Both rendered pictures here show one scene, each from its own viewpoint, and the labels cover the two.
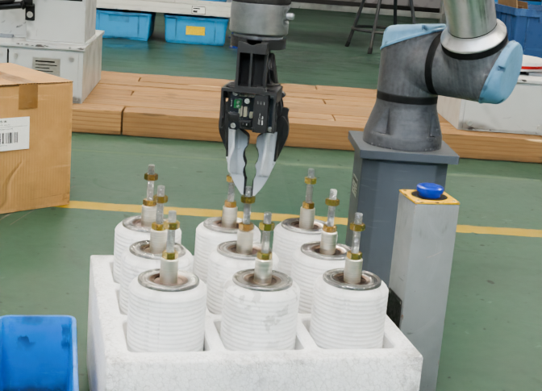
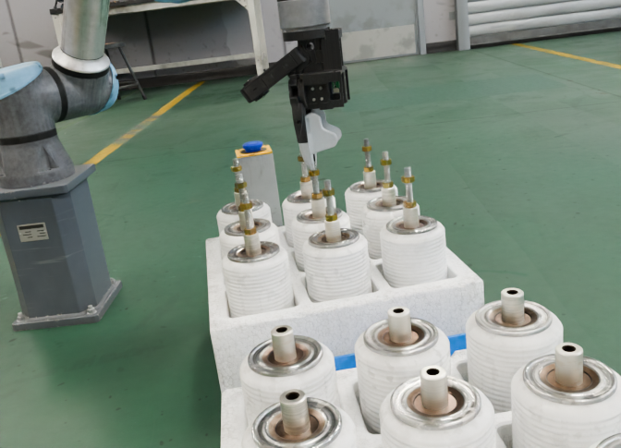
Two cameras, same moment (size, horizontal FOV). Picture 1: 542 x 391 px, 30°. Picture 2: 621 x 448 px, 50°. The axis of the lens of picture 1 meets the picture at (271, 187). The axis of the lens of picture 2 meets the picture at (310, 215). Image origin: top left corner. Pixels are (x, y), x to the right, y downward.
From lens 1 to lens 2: 1.61 m
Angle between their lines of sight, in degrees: 80
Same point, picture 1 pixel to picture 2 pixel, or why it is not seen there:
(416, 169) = (82, 187)
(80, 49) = not seen: outside the picture
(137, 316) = (438, 253)
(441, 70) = (75, 94)
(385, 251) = (92, 264)
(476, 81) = (104, 93)
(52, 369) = not seen: hidden behind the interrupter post
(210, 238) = (272, 235)
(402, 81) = (44, 116)
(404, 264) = (273, 200)
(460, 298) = not seen: hidden behind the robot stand
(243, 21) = (325, 13)
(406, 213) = (259, 166)
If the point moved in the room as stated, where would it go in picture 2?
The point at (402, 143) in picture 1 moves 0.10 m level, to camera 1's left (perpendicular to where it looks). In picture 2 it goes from (68, 169) to (46, 182)
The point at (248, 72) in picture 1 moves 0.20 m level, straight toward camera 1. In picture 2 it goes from (326, 57) to (461, 41)
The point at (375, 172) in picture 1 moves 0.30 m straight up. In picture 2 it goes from (68, 201) to (32, 51)
